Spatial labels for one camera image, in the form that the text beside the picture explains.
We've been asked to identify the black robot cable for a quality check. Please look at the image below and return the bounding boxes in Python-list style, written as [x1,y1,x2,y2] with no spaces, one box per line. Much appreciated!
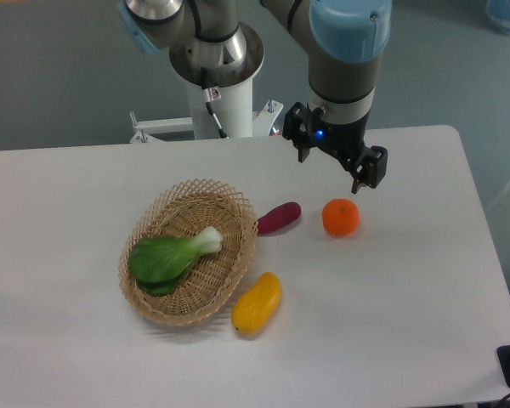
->
[200,67,230,139]

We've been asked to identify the orange fruit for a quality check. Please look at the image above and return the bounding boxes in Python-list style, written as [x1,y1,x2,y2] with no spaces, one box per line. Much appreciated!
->
[321,198,360,236]

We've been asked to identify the purple sweet potato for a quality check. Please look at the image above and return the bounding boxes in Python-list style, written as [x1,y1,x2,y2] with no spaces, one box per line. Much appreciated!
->
[258,201,302,235]

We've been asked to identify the green bok choy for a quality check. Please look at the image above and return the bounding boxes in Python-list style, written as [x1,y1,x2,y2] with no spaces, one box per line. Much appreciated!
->
[127,226,223,296]

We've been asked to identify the woven wicker basket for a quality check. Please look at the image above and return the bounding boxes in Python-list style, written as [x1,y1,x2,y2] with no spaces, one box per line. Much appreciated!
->
[119,179,258,326]

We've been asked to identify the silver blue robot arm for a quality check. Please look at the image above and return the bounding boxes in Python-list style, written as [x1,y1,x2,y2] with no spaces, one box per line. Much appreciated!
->
[117,1,392,190]

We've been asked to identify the blue object top right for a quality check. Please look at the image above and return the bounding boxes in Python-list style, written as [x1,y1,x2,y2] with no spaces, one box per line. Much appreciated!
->
[485,0,510,36]

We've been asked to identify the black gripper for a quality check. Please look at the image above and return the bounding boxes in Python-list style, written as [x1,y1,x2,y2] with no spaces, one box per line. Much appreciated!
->
[282,102,388,194]

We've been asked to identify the yellow mango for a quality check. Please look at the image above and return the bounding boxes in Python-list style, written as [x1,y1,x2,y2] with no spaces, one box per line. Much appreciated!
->
[230,272,282,336]

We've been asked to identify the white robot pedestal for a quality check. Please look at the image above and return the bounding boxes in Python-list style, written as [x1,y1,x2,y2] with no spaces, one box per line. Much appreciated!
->
[129,79,284,144]

